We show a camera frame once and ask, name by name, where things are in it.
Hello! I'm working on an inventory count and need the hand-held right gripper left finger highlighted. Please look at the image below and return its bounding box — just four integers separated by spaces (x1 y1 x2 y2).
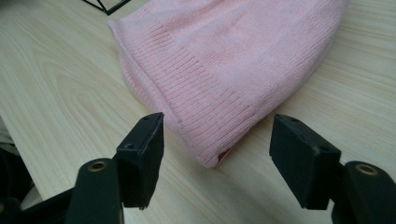
112 112 165 210

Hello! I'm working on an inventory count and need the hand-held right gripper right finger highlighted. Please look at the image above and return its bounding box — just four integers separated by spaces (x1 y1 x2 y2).
269 113 343 211

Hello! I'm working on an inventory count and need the pink knitted hat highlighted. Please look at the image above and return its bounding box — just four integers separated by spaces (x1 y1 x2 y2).
106 0 350 169

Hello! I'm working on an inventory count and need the black wire frame stand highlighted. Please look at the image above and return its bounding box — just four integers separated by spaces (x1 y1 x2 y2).
81 0 133 17

